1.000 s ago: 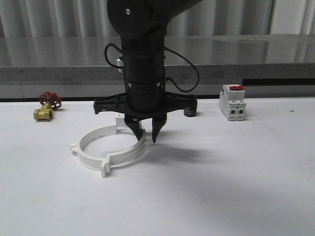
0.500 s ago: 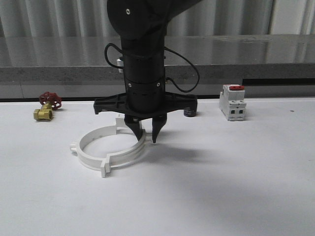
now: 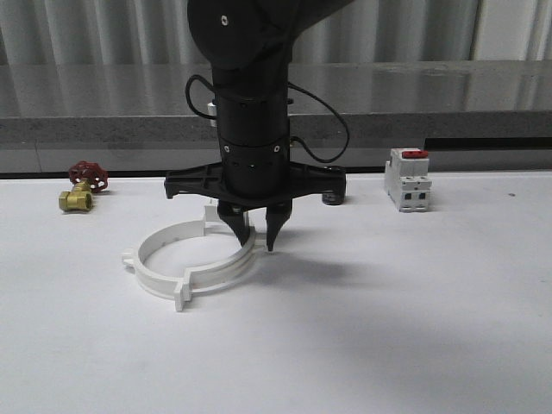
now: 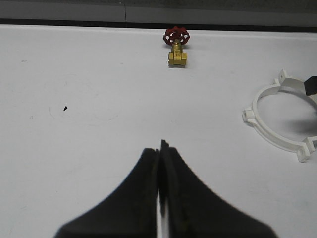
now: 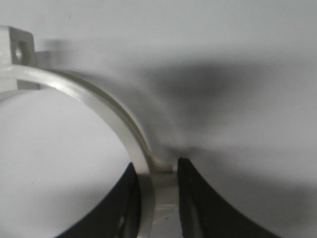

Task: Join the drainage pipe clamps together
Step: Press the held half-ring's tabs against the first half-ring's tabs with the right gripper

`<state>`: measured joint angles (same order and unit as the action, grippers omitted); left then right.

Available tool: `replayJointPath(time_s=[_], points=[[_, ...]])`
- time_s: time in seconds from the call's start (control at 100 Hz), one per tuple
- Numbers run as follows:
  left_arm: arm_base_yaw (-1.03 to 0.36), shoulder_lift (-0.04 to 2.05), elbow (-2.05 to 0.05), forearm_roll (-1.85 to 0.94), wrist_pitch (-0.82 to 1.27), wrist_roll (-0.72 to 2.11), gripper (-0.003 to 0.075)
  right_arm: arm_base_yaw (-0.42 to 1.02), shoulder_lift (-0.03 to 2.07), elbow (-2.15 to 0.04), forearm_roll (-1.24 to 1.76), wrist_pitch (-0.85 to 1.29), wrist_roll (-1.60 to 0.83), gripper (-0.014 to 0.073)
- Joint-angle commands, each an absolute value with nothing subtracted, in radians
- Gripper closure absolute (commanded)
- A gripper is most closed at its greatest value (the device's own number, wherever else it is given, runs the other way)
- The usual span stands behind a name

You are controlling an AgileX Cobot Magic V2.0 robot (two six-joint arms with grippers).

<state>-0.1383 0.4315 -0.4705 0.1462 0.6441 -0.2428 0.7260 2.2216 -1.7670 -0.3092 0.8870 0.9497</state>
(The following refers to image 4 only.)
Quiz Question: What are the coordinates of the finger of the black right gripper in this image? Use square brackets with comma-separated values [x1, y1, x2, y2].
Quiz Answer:
[304, 76, 317, 96]

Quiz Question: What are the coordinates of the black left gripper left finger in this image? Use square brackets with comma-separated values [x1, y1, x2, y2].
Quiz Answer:
[55, 149, 159, 238]

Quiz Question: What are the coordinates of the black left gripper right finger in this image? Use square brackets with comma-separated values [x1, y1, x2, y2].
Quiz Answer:
[158, 140, 276, 238]

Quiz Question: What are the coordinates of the white half-ring clamp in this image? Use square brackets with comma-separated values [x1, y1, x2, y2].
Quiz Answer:
[242, 70, 317, 162]

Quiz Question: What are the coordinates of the brass valve red handwheel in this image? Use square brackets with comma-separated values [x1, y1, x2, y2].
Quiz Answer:
[163, 26, 190, 67]

